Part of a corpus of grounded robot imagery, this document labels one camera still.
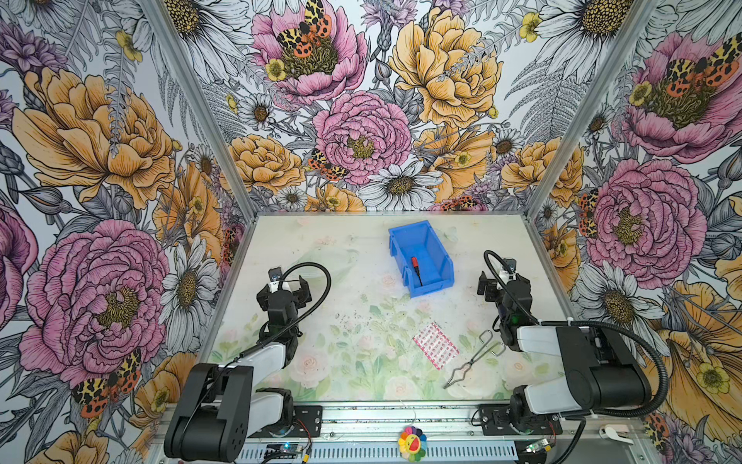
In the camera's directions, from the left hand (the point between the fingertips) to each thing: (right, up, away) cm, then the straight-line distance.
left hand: (285, 289), depth 89 cm
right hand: (+66, +2, +3) cm, 66 cm away
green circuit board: (+6, -36, -18) cm, 40 cm away
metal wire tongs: (+52, -22, -6) cm, 57 cm away
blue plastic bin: (+48, +5, +16) cm, 51 cm away
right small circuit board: (+67, -36, -17) cm, 78 cm away
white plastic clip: (+86, -32, -18) cm, 93 cm away
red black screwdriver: (+41, +6, +16) cm, 45 cm away
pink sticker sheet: (+46, -17, -2) cm, 48 cm away
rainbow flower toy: (+36, -34, -19) cm, 53 cm away
